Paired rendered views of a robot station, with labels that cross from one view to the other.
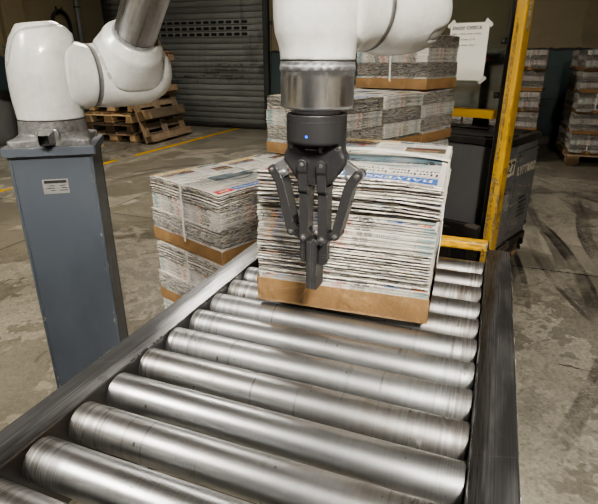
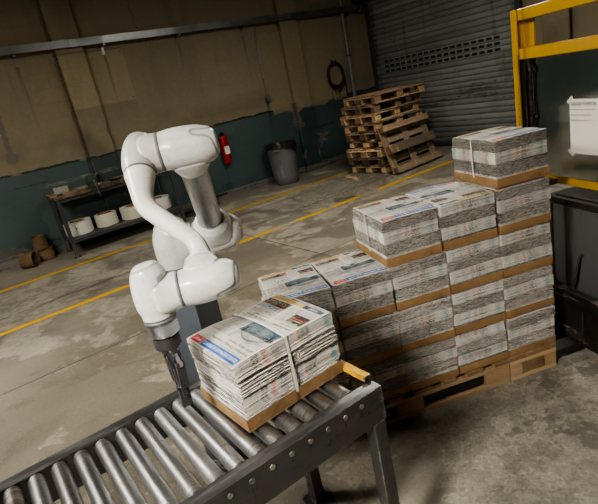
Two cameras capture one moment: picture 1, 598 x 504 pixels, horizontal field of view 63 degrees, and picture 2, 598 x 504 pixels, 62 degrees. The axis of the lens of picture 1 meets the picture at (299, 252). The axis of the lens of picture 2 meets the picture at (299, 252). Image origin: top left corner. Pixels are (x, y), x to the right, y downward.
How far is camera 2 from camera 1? 1.24 m
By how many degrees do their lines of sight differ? 35
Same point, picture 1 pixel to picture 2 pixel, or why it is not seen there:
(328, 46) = (147, 318)
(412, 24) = (196, 298)
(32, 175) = not seen: hidden behind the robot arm
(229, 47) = (482, 65)
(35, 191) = not seen: hidden behind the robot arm
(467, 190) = not seen: outside the picture
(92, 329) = not seen: hidden behind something
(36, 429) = (82, 445)
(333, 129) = (163, 346)
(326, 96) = (153, 335)
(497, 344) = (266, 454)
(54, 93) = (170, 257)
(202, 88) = (457, 109)
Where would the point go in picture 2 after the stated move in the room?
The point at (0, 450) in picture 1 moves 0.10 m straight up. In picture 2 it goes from (69, 451) to (57, 424)
